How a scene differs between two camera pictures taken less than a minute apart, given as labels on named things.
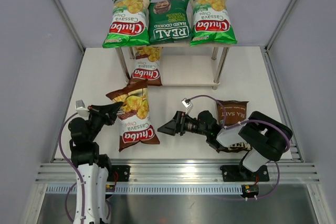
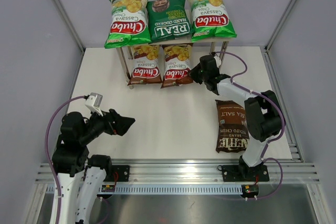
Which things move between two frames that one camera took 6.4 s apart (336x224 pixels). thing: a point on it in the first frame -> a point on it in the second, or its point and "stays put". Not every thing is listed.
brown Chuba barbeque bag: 147,65 stays put
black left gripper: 109,113 -> 121,124
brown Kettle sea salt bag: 230,112 stays put
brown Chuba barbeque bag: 133,115 -> 177,65
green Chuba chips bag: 209,16 stays put
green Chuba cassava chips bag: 129,24 stays put
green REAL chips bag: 169,21 stays put
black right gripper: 176,125 -> 193,74
